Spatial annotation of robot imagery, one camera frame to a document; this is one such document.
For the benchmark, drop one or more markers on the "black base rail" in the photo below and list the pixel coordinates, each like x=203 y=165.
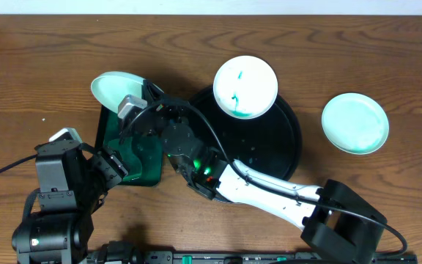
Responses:
x=125 y=252

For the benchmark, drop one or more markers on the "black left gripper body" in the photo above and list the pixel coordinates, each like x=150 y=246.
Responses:
x=112 y=166

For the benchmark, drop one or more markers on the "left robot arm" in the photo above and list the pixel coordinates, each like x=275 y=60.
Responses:
x=74 y=180

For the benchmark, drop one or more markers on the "round black tray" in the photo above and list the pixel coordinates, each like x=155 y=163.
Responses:
x=270 y=144

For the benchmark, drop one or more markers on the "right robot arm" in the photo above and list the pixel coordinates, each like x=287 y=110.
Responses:
x=335 y=222

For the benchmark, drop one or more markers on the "white plate with green stains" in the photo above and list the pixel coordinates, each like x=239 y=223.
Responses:
x=245 y=87

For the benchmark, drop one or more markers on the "black rectangular tray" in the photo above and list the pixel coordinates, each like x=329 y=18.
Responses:
x=147 y=148

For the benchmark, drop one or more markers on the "light green plate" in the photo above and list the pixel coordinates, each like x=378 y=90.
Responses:
x=355 y=123
x=111 y=87

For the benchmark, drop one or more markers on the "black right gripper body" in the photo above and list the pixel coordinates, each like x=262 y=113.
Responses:
x=168 y=109

